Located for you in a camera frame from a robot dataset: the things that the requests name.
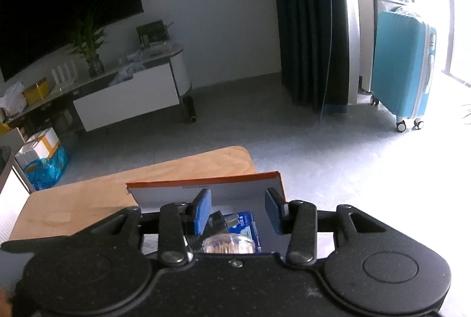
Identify bamboo plant in glass vase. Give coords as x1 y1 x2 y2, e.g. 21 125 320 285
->
70 6 109 77

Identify white plastic bag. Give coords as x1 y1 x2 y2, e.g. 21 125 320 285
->
0 81 28 119

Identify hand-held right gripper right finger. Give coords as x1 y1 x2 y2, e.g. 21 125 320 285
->
265 188 390 265

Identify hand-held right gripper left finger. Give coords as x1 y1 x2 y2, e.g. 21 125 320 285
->
74 189 213 265

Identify dark green curtain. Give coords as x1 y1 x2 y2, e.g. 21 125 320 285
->
268 0 361 115

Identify white router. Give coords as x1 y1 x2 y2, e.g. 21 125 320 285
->
52 58 79 84

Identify blue wipes packet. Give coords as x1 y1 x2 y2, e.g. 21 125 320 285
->
224 211 263 253

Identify blue toothpick holder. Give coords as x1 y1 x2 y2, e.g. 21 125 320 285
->
202 233 256 254

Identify orange-edged cardboard box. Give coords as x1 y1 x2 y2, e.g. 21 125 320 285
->
126 171 287 253

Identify clear plastic bags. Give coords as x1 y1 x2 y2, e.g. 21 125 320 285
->
110 52 148 82

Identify black wall television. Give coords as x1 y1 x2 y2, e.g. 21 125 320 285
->
0 0 144 82

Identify blue plastic bag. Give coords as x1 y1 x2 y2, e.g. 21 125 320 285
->
22 146 71 191

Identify dark green gift box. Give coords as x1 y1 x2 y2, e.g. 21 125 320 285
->
136 20 168 45

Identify light blue suitcase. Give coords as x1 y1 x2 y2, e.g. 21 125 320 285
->
370 9 438 132

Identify white TV cabinet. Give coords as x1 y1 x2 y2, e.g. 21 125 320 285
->
0 42 193 133

